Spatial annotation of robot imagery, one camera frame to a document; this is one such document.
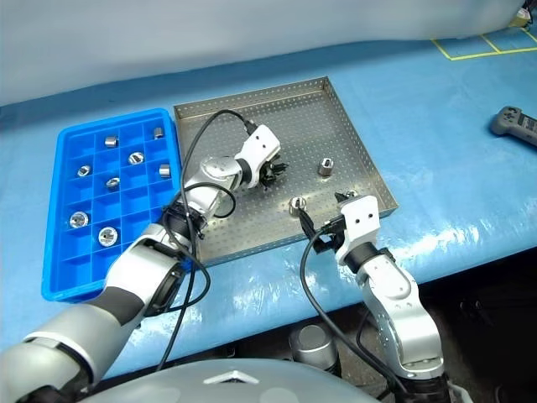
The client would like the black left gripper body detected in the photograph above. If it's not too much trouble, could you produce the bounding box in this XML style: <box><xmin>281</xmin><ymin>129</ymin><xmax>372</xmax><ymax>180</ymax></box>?
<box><xmin>253</xmin><ymin>155</ymin><xmax>282</xmax><ymax>189</ymax></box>

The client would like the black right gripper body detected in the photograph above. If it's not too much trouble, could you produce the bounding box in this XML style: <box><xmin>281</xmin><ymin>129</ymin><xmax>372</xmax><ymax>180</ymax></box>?
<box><xmin>313</xmin><ymin>217</ymin><xmax>347</xmax><ymax>254</ymax></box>

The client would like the perforated steel tray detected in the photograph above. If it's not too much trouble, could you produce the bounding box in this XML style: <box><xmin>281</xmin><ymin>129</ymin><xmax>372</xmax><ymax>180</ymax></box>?
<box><xmin>173</xmin><ymin>76</ymin><xmax>400</xmax><ymax>268</ymax></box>

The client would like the blue plastic compartment tray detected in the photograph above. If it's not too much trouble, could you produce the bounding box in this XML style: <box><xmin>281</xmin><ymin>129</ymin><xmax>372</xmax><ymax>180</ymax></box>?
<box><xmin>40</xmin><ymin>107</ymin><xmax>198</xmax><ymax>304</ymax></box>

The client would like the grey round cylinder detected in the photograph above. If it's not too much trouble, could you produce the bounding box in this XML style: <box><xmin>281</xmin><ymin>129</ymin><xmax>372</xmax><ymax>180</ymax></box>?
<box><xmin>288</xmin><ymin>324</ymin><xmax>340</xmax><ymax>372</ymax></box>

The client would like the silver robot torso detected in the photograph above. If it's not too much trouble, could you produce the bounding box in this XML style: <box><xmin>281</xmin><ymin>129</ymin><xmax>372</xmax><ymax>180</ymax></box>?
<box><xmin>81</xmin><ymin>358</ymin><xmax>381</xmax><ymax>403</ymax></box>

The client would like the grey handheld remote controller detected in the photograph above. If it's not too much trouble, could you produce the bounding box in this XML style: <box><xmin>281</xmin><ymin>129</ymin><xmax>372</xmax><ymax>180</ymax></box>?
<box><xmin>490</xmin><ymin>105</ymin><xmax>537</xmax><ymax>149</ymax></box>

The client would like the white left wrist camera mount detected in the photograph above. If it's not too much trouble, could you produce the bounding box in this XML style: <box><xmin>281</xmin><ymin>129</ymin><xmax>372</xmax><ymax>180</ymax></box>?
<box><xmin>233</xmin><ymin>124</ymin><xmax>282</xmax><ymax>189</ymax></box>

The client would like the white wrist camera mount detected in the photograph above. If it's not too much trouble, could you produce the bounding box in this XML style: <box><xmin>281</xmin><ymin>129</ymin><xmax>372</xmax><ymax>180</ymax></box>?
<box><xmin>233</xmin><ymin>124</ymin><xmax>282</xmax><ymax>189</ymax></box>
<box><xmin>335</xmin><ymin>195</ymin><xmax>383</xmax><ymax>266</ymax></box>

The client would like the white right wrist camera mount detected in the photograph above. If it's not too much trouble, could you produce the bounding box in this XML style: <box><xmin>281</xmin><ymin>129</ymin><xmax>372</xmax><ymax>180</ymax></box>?
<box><xmin>335</xmin><ymin>195</ymin><xmax>383</xmax><ymax>266</ymax></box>

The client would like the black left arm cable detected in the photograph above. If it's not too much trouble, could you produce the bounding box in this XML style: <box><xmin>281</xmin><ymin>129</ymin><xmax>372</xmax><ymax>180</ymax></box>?
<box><xmin>155</xmin><ymin>108</ymin><xmax>258</xmax><ymax>373</ymax></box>

